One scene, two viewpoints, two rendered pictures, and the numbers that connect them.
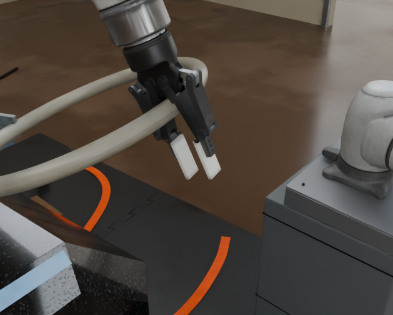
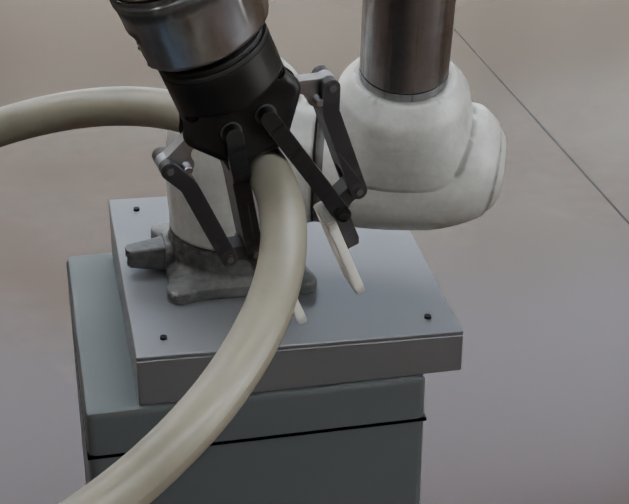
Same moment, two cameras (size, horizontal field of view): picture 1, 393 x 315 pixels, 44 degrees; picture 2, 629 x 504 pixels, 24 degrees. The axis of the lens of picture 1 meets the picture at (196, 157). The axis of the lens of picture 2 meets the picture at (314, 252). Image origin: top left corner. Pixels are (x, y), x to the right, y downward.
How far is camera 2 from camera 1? 74 cm
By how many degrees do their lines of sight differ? 45
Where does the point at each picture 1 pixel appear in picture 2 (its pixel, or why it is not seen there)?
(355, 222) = (317, 352)
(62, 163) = (253, 353)
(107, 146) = (295, 279)
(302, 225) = not seen: hidden behind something
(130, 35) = (242, 30)
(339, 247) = (297, 426)
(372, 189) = not seen: hidden behind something
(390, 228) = (381, 328)
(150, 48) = (264, 48)
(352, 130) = (217, 172)
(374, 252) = (373, 392)
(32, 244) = not seen: outside the picture
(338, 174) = (206, 285)
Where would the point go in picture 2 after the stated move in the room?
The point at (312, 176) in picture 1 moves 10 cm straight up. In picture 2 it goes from (159, 315) to (155, 239)
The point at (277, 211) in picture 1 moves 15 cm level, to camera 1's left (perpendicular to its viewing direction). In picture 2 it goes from (129, 431) to (31, 495)
